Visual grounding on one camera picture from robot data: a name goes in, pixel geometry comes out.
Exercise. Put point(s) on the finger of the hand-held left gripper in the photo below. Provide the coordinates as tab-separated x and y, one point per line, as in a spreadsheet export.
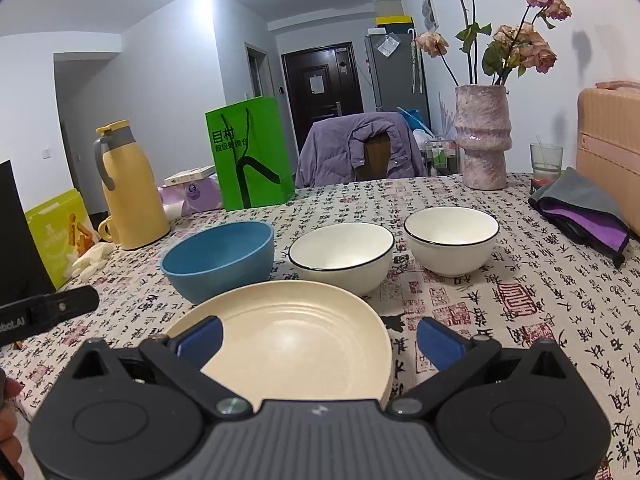
70	302

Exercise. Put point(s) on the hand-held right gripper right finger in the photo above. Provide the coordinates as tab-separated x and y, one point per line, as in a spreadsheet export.
440	345

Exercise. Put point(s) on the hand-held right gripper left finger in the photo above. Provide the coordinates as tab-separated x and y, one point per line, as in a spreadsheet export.
202	342

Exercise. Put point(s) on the blue bowl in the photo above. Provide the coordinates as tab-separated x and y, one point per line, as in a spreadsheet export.
215	270

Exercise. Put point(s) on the white bowl with black rim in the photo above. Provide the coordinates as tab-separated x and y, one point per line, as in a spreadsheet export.
450	255
340	270

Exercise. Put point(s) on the large ribbed cream plate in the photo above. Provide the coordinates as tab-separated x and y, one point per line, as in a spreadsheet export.
300	340

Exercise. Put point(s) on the person's left hand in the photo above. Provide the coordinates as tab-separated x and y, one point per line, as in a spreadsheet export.
7	435

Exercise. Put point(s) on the white rubber glove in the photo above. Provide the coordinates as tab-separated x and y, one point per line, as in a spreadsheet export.
92	257

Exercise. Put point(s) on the lime green snack bag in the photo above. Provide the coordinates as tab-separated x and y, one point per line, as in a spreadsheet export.
50	240

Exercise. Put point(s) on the yellow mug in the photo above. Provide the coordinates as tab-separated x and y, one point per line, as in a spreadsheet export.
106	230

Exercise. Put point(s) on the black paper bag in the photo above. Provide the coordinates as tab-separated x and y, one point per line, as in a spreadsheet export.
20	235

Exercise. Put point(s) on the printed tablecloth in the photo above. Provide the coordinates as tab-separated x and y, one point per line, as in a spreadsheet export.
550	310

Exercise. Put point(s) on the yellow thermos jug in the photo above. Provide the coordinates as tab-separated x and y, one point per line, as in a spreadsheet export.
135	200

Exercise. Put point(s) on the purple tissue pack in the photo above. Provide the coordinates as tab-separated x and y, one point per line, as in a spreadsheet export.
195	197

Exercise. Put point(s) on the green paper bag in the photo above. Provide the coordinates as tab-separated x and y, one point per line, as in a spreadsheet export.
225	180

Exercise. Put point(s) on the white flat box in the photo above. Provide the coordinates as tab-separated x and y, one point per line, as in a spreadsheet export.
190	175

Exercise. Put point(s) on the red and black box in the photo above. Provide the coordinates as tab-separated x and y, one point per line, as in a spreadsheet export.
542	182

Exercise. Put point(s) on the grey and purple cloth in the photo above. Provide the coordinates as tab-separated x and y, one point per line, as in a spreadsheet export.
580	210

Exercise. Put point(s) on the wooden chair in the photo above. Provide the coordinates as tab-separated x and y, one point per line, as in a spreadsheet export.
377	157

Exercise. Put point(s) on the pink ceramic vase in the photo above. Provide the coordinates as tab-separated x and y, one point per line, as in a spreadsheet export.
482	145

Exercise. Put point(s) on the clear drinking glass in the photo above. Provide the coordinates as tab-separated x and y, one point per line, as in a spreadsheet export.
546	165

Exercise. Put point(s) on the purple jacket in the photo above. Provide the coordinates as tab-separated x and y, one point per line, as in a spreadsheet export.
330	150

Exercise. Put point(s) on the blue plastic bag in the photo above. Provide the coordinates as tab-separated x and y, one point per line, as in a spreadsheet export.
412	117

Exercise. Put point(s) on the pink carry case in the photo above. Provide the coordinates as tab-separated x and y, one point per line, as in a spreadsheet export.
610	150

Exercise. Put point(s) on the dark entrance door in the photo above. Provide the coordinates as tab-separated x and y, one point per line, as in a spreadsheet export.
320	110

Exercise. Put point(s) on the grey refrigerator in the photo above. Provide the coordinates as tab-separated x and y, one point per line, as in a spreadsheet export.
395	85

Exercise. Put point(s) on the grey interior door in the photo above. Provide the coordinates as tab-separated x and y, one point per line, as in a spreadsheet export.
257	72

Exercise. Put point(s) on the folded hanging umbrella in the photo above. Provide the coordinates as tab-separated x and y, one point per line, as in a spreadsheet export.
416	65

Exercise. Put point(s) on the clear document pouch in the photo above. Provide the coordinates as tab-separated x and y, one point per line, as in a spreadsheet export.
387	46

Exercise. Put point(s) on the dried pink roses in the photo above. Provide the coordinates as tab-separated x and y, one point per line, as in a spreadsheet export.
542	57

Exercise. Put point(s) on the yellow and black box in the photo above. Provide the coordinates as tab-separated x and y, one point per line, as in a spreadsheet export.
395	24

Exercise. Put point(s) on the wall picture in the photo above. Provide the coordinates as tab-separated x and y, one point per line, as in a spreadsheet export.
430	10

